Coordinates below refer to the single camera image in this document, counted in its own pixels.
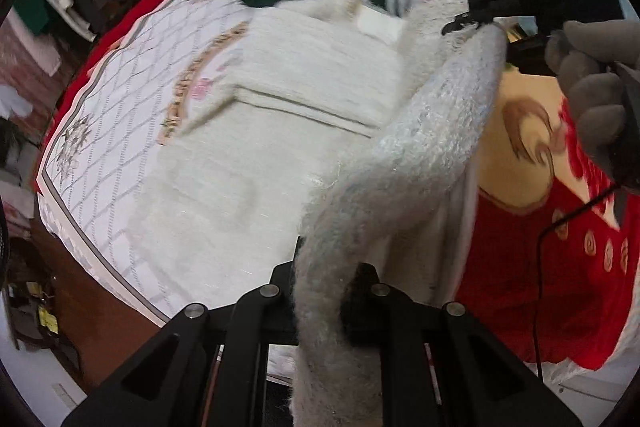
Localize wooden bed frame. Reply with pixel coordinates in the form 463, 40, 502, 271
29, 217, 168, 394

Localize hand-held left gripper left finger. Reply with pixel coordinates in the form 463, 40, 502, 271
62, 236, 307, 427

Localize white quilted bed sheet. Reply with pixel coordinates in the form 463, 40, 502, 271
36, 0, 306, 329

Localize white fuzzy sweater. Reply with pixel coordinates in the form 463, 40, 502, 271
134, 0, 511, 427

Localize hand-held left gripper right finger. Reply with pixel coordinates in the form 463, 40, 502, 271
340, 263, 583, 427

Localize person's right hand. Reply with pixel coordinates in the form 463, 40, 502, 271
544, 19, 640, 186

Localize grey garment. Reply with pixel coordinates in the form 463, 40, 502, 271
382, 0, 418, 18

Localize red patterned blanket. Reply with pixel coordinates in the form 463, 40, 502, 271
34, 0, 640, 374

